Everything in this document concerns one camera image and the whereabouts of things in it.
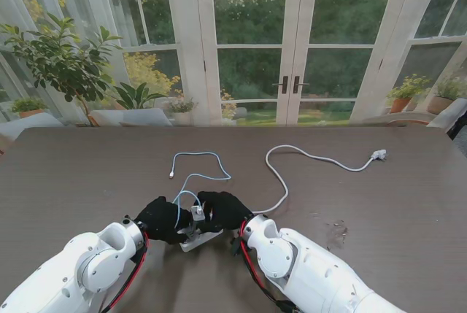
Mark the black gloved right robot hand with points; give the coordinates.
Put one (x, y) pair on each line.
(226, 211)

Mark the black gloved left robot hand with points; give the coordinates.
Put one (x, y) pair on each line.
(164, 222)

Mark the grey USB charger adapter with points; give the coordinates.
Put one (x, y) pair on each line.
(197, 214)

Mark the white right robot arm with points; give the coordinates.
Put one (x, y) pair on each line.
(310, 265)

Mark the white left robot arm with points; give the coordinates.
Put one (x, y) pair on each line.
(73, 269)

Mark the printed garden window backdrop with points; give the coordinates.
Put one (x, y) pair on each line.
(233, 43)

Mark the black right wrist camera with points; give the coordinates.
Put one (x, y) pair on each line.
(235, 245)

